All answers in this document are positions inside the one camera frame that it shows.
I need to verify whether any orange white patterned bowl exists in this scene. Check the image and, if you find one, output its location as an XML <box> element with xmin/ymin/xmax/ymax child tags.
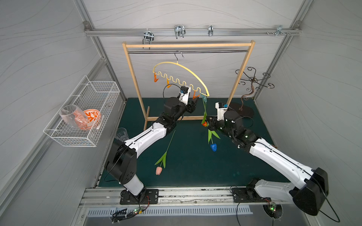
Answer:
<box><xmin>80</xmin><ymin>109</ymin><xmax>102</xmax><ymax>131</ymax></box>

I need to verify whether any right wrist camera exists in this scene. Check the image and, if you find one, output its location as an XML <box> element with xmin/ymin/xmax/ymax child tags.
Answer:
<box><xmin>215</xmin><ymin>102</ymin><xmax>228</xmax><ymax>121</ymax></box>

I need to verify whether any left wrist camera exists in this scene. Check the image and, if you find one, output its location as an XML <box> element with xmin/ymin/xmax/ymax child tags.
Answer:
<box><xmin>178</xmin><ymin>86</ymin><xmax>191</xmax><ymax>105</ymax></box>

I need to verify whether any yellow clip hanger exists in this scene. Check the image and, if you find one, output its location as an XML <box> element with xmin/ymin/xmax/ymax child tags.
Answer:
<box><xmin>152</xmin><ymin>51</ymin><xmax>210</xmax><ymax>97</ymax></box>

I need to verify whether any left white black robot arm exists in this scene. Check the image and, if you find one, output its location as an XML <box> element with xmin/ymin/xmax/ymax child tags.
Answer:
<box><xmin>104</xmin><ymin>97</ymin><xmax>199</xmax><ymax>199</ymax></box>

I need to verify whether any metal hook left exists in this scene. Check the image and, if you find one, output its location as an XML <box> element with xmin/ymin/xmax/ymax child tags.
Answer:
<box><xmin>142</xmin><ymin>30</ymin><xmax>155</xmax><ymax>45</ymax></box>

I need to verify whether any white wire basket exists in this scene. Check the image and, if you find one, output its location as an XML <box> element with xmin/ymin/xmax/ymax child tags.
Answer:
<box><xmin>43</xmin><ymin>76</ymin><xmax>120</xmax><ymax>147</ymax></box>

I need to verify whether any metal hook small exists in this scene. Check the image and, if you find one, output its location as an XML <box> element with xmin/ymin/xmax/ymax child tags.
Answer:
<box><xmin>208</xmin><ymin>25</ymin><xmax>214</xmax><ymax>37</ymax></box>

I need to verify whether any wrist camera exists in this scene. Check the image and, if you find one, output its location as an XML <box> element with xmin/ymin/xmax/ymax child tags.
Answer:
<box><xmin>215</xmin><ymin>102</ymin><xmax>228</xmax><ymax>121</ymax></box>
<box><xmin>178</xmin><ymin>86</ymin><xmax>191</xmax><ymax>105</ymax></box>

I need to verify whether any clear glass pitcher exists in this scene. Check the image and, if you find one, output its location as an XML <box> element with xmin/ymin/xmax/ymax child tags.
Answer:
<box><xmin>59</xmin><ymin>105</ymin><xmax>88</xmax><ymax>129</ymax></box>

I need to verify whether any metal bracket right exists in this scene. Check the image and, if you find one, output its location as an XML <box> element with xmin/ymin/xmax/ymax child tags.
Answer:
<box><xmin>266</xmin><ymin>25</ymin><xmax>291</xmax><ymax>37</ymax></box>

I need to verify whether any dark metal jewelry stand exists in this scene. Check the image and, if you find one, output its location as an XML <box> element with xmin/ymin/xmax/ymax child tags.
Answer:
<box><xmin>228</xmin><ymin>67</ymin><xmax>275</xmax><ymax>118</ymax></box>

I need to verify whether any orange clothespin end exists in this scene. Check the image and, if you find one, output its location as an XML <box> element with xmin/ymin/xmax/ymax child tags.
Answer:
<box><xmin>154</xmin><ymin>73</ymin><xmax>159</xmax><ymax>82</ymax></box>

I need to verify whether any orange artificial tulip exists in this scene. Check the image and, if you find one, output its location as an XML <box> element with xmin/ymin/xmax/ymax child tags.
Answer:
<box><xmin>201</xmin><ymin>99</ymin><xmax>208</xmax><ymax>127</ymax></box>

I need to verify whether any metal hook middle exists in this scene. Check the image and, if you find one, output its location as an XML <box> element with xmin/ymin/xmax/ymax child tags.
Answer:
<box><xmin>174</xmin><ymin>25</ymin><xmax>186</xmax><ymax>39</ymax></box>

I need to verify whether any aluminium top rail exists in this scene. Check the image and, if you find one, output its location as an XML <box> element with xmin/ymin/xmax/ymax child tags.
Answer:
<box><xmin>84</xmin><ymin>22</ymin><xmax>302</xmax><ymax>38</ymax></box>

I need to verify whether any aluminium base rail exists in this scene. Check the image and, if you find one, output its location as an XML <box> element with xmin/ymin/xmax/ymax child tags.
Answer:
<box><xmin>79</xmin><ymin>186</ymin><xmax>312</xmax><ymax>205</ymax></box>

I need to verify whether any wooden clothes rack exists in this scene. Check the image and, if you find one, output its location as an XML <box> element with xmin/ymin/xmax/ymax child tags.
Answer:
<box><xmin>122</xmin><ymin>40</ymin><xmax>256</xmax><ymax>131</ymax></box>

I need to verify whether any pink artificial tulip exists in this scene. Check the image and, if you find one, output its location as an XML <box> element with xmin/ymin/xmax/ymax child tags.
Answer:
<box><xmin>154</xmin><ymin>132</ymin><xmax>175</xmax><ymax>176</ymax></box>

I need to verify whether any teal clothespin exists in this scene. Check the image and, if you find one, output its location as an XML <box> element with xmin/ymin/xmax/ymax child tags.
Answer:
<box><xmin>201</xmin><ymin>94</ymin><xmax>207</xmax><ymax>103</ymax></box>

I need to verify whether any blue artificial tulip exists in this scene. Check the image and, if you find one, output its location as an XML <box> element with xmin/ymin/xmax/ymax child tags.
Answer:
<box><xmin>207</xmin><ymin>130</ymin><xmax>220</xmax><ymax>152</ymax></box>

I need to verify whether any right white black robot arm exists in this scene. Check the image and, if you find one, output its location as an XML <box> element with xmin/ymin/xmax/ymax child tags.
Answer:
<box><xmin>204</xmin><ymin>110</ymin><xmax>329</xmax><ymax>216</ymax></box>

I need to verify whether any clear drinking glass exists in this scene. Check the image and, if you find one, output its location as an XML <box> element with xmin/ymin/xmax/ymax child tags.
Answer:
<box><xmin>115</xmin><ymin>127</ymin><xmax>129</xmax><ymax>142</ymax></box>

